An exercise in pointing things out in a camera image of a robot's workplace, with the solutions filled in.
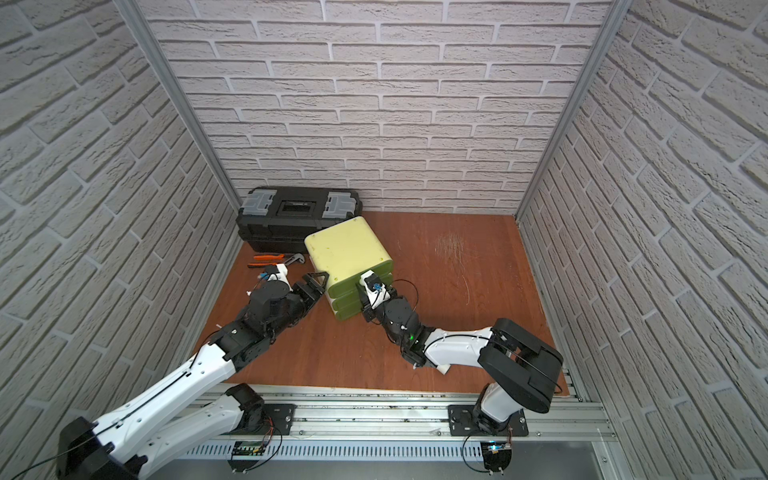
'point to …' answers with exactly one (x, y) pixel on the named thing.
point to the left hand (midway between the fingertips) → (329, 276)
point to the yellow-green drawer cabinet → (343, 253)
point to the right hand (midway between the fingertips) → (367, 281)
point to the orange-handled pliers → (282, 260)
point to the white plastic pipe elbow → (443, 368)
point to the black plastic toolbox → (279, 219)
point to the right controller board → (496, 455)
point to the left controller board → (245, 454)
